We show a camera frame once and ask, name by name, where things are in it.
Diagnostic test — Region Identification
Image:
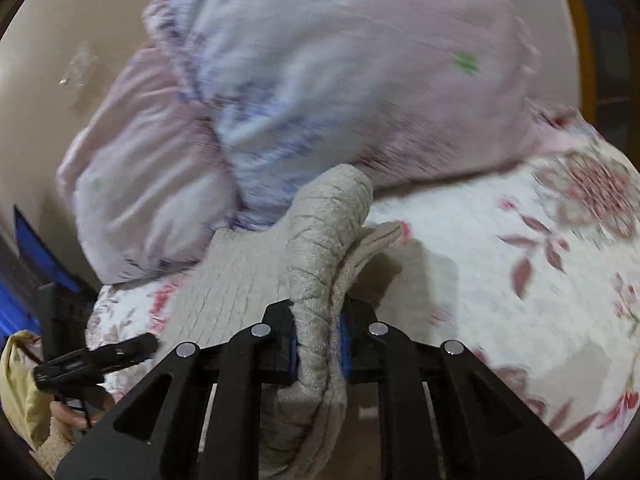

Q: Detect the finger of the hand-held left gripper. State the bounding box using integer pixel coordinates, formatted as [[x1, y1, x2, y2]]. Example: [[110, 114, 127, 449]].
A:
[[99, 334, 161, 367]]

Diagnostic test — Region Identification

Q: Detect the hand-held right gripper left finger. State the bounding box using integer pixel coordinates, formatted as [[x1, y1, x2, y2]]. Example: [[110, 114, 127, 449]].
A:
[[55, 300, 301, 480]]

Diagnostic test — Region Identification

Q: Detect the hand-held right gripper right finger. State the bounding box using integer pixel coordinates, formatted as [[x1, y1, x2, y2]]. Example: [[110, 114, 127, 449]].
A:
[[337, 296, 586, 480]]

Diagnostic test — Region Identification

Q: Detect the beige cable-knit sweater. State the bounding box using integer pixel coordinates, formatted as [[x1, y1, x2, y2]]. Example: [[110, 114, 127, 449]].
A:
[[159, 162, 404, 480]]

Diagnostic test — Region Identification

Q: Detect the person's left forearm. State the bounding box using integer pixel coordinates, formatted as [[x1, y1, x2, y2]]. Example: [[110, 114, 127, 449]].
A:
[[36, 422, 77, 478]]

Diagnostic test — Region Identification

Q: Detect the person's left hand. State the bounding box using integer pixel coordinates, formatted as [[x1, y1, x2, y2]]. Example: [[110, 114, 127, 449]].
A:
[[50, 387, 117, 432]]

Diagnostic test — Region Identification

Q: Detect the yellow cloth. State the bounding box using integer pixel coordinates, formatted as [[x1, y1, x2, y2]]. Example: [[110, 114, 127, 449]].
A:
[[0, 330, 55, 453]]

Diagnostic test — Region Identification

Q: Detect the black rectangular object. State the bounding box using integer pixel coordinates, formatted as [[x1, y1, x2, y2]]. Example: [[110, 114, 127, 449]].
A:
[[39, 282, 98, 361]]

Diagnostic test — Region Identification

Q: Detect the blue fabric item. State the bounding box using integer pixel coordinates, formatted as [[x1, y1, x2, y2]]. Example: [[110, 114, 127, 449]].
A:
[[0, 204, 83, 346]]

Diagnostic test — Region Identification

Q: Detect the white floral bed sheet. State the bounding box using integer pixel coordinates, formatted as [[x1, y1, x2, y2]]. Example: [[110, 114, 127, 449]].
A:
[[85, 105, 640, 477]]

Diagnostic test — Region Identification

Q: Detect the floral pillow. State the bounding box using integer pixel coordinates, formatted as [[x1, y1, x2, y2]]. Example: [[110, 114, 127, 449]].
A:
[[56, 0, 595, 287]]

